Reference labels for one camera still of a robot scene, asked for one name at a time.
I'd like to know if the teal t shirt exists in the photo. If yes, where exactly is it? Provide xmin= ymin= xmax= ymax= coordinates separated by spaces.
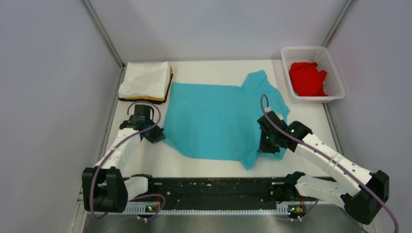
xmin=163 ymin=70 xmax=290 ymax=169

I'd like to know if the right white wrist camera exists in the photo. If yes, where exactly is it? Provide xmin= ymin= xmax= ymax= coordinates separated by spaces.
xmin=275 ymin=113 xmax=284 ymax=121

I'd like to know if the red t shirt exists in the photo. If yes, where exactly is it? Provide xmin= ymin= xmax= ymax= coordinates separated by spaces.
xmin=289 ymin=62 xmax=327 ymax=97

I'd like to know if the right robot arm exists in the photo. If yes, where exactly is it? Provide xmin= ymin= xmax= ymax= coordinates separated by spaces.
xmin=257 ymin=111 xmax=389 ymax=224

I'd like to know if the folded white t shirt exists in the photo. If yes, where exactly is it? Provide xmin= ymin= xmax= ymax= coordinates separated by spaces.
xmin=119 ymin=62 xmax=172 ymax=100

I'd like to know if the white slotted cable duct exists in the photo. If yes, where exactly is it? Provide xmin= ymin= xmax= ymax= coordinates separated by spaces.
xmin=121 ymin=203 xmax=306 ymax=216

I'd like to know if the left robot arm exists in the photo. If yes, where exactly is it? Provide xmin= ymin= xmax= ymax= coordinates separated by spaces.
xmin=82 ymin=101 xmax=166 ymax=214

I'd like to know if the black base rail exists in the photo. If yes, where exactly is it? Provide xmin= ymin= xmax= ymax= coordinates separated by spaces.
xmin=141 ymin=177 xmax=315 ymax=211

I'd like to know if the white plastic basket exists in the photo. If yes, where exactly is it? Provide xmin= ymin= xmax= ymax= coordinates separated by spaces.
xmin=281 ymin=46 xmax=345 ymax=103

